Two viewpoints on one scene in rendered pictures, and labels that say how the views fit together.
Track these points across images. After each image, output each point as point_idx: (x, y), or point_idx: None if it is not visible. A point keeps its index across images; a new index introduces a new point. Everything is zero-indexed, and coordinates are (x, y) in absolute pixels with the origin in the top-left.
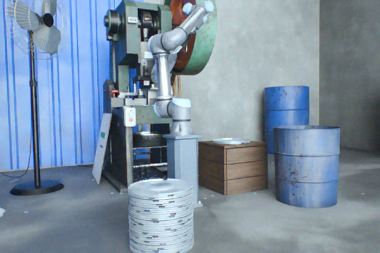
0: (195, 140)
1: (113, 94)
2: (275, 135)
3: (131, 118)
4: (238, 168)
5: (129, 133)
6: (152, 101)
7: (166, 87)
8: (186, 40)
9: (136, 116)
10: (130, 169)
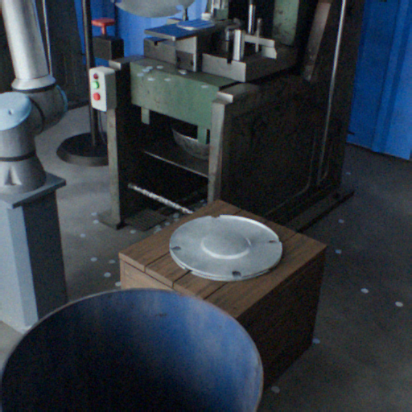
0: (6, 209)
1: (101, 28)
2: (93, 315)
3: (95, 94)
4: None
5: (110, 121)
6: (183, 59)
7: (14, 59)
8: None
9: (136, 87)
10: (114, 189)
